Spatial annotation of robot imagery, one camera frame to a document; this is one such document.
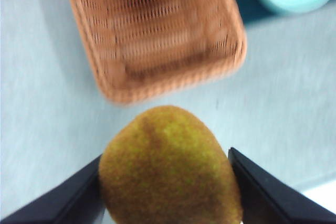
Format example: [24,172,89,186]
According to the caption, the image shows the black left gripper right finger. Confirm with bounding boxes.
[227,147,336,224]

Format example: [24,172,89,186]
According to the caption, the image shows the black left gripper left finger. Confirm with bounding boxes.
[0,153,106,224]

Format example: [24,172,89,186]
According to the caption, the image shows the brown wicker basket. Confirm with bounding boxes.
[61,0,248,107]

